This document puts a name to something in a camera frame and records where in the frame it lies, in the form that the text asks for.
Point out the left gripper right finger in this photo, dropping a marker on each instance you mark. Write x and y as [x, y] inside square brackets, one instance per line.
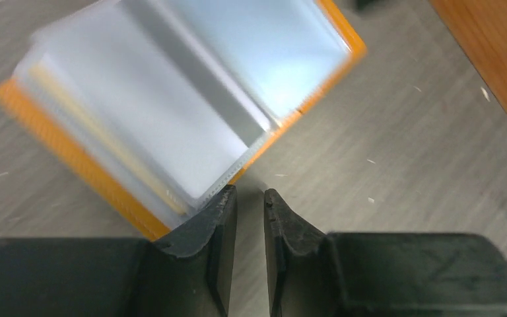
[312, 273]

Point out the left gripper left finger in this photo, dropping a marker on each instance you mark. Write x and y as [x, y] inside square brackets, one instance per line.
[188, 272]

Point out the orange leather card holder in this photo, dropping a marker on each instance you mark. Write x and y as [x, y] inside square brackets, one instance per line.
[157, 105]

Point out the orange wooden compartment tray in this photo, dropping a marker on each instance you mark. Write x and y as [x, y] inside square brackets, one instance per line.
[480, 28]

